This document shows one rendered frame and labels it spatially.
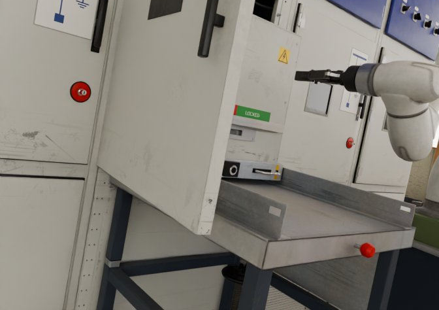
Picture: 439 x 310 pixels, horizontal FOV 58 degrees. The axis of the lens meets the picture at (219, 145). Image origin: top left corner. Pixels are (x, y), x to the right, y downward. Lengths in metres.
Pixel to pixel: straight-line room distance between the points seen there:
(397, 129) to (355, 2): 1.03
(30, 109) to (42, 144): 0.10
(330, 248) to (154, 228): 0.70
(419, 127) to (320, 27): 0.85
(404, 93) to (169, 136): 0.59
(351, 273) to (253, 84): 0.68
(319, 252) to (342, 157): 1.26
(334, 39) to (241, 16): 1.25
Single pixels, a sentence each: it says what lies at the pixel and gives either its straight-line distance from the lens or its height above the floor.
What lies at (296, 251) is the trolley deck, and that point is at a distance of 0.83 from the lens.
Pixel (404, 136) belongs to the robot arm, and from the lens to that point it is 1.15.
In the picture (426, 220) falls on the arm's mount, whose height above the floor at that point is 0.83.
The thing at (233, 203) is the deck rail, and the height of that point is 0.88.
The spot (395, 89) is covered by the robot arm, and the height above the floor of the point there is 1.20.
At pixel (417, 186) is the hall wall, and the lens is 9.62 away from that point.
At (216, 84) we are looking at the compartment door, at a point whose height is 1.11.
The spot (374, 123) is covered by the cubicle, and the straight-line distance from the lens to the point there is 2.31.
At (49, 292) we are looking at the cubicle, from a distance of 1.34.
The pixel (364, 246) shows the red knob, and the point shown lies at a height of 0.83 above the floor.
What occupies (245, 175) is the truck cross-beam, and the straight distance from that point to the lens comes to 1.35.
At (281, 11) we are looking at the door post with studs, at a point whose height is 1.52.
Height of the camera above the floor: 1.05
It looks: 4 degrees down
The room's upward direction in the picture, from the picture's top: 11 degrees clockwise
